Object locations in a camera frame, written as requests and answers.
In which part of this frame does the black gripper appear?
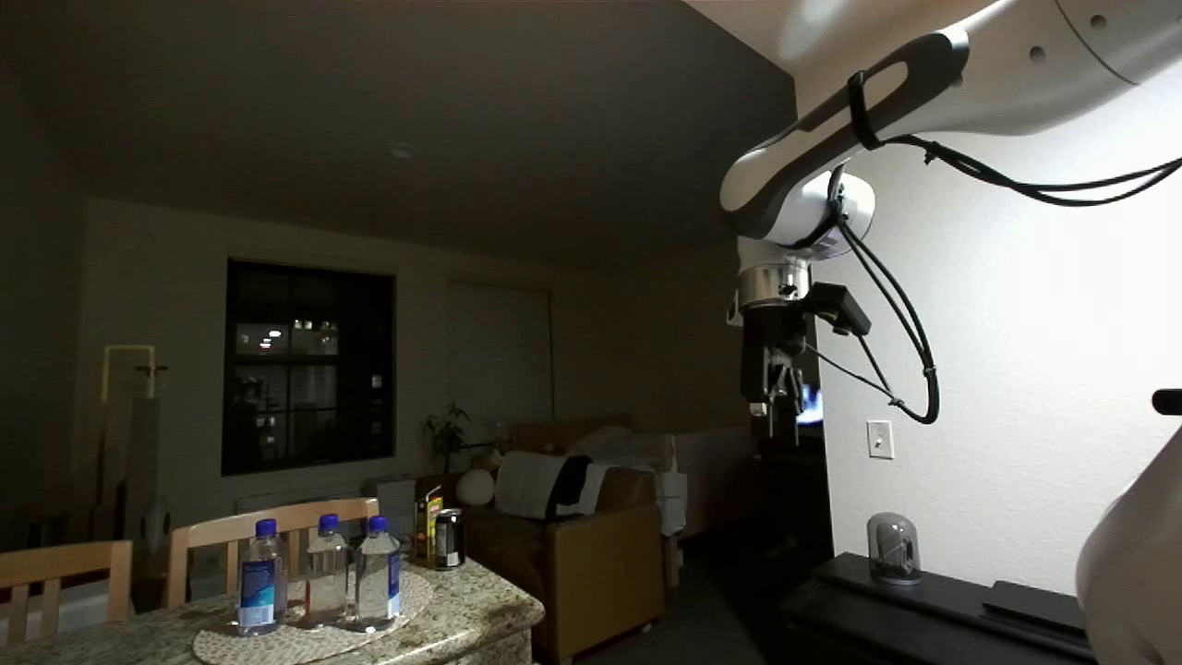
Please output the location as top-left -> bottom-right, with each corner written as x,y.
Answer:
734,301 -> 829,417

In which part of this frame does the clear glass jar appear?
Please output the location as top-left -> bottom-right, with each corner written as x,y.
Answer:
866,508 -> 924,586

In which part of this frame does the white and black pillow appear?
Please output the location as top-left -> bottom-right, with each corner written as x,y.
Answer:
495,445 -> 615,522

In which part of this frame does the black stove top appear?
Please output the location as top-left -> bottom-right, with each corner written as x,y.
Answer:
776,551 -> 1100,665

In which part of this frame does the white round lamp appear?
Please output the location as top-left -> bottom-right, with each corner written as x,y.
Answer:
456,466 -> 498,508

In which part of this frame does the potted plant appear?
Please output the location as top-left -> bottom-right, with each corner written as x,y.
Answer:
420,401 -> 480,478

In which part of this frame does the small dark jar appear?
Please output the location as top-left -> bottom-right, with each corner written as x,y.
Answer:
434,507 -> 468,572

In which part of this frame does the yellow packet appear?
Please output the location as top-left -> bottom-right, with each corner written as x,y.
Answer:
416,483 -> 448,565

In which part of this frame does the dark window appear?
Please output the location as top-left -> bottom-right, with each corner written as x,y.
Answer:
217,254 -> 400,478

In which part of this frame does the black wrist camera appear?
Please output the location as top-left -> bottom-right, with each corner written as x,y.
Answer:
804,280 -> 877,338

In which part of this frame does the black velcro cable strap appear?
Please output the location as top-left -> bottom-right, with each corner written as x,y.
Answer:
844,70 -> 887,156

